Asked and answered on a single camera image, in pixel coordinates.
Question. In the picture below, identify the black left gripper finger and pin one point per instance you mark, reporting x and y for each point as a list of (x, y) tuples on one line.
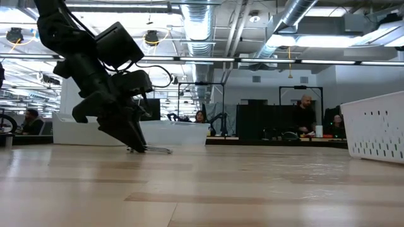
[(123, 132), (141, 126)]

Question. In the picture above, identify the silver nail clipper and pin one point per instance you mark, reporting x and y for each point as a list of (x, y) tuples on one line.
[(158, 149)]

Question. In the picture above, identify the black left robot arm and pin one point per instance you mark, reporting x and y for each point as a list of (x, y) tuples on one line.
[(63, 31)]

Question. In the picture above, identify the black background robot arm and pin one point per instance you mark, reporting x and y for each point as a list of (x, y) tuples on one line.
[(219, 121), (176, 117)]

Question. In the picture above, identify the black background monitor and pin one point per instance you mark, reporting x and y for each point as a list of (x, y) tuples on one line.
[(154, 108)]

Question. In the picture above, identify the clear plastic container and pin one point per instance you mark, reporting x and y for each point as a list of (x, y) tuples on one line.
[(176, 132)]

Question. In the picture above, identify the white perforated plastic basket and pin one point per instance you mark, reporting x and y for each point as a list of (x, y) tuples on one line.
[(372, 126), (79, 132)]

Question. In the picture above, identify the person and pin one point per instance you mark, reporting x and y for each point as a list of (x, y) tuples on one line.
[(199, 116), (337, 126), (304, 115), (31, 123)]

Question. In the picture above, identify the black bar with light strip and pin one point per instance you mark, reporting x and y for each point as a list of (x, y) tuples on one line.
[(205, 59)]

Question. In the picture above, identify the black wheel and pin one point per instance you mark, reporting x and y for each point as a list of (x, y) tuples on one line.
[(8, 121)]

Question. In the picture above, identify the black partition panel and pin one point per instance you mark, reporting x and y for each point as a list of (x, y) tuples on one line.
[(265, 121)]

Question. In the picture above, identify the white cup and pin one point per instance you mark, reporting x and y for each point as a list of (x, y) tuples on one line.
[(319, 131)]

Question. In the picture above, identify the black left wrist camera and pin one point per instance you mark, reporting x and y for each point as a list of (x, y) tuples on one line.
[(132, 82)]

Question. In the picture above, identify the black background station frame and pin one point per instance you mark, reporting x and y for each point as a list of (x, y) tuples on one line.
[(321, 101), (178, 101)]

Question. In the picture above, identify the silver ventilation duct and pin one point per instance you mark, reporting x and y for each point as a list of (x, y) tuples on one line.
[(199, 28), (290, 15)]

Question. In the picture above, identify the black table frame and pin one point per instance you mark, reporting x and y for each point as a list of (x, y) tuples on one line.
[(268, 143)]

